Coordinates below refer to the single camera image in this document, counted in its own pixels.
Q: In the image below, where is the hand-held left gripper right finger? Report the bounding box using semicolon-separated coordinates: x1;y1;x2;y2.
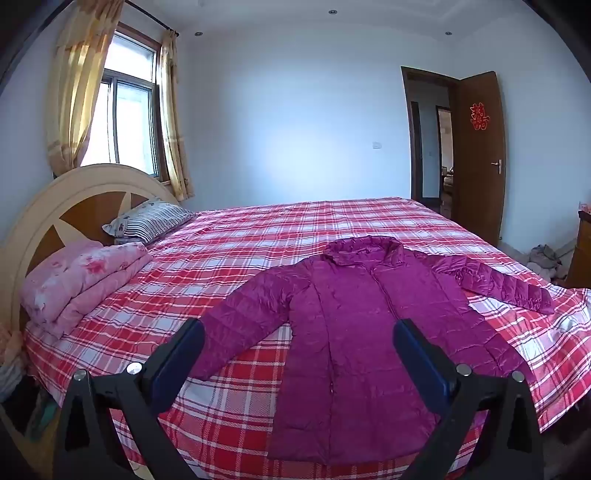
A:
392;318;544;480

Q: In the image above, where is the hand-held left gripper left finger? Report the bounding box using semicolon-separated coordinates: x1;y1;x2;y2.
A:
54;318;206;480

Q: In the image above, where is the magenta puffer jacket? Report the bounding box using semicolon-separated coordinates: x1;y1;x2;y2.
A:
188;236;556;465

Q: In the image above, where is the pile of clothes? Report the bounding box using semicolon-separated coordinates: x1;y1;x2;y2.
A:
526;244;571;280

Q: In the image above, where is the pink floral folded quilt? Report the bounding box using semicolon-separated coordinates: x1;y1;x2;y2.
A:
20;240;153;335

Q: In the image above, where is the red plaid bed sheet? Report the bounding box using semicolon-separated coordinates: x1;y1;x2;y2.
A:
23;197;591;468

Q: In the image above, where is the striped pillow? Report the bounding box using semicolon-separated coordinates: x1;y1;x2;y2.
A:
102;198;197;245

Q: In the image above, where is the bundle of pale cloth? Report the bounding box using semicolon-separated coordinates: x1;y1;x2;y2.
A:
0;323;28;403

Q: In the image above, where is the cream and brown headboard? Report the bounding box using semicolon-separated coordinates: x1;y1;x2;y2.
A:
0;163;180;329

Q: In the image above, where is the wooden cabinet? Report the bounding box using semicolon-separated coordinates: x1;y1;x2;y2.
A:
565;210;591;290

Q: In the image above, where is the brown wooden door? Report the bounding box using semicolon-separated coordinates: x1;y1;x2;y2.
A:
450;71;508;247

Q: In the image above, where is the red paper door decoration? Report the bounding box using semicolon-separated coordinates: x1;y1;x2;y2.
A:
469;103;490;132

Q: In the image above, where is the window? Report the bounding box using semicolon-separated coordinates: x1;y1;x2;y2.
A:
79;21;163;180

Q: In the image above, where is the dark curtain rod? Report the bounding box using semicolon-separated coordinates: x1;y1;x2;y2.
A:
124;0;179;35

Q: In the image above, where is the brown door frame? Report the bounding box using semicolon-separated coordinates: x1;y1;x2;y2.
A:
401;66;462;217

